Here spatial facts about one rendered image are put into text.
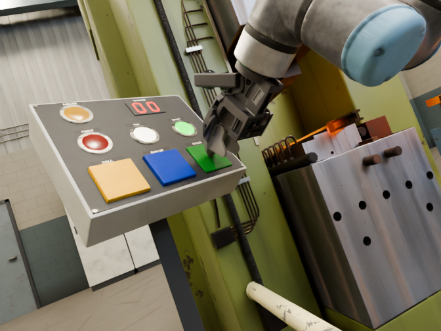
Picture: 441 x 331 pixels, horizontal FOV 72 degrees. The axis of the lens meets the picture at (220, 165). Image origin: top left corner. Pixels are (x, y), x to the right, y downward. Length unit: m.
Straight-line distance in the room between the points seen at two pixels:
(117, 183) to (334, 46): 0.37
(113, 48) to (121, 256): 4.89
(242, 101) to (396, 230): 0.62
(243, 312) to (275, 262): 0.18
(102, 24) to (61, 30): 6.39
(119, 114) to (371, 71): 0.47
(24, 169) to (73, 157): 6.55
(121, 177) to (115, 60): 1.05
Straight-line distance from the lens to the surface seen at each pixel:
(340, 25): 0.40
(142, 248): 6.04
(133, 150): 0.59
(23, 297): 7.09
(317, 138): 0.94
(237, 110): 0.51
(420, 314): 1.05
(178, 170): 0.56
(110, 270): 6.11
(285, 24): 0.46
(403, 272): 1.00
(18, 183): 7.10
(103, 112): 0.67
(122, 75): 1.49
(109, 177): 0.52
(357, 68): 0.40
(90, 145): 0.58
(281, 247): 1.01
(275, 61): 0.48
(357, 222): 0.90
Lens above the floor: 0.94
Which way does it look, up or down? 4 degrees up
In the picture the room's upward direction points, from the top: 20 degrees counter-clockwise
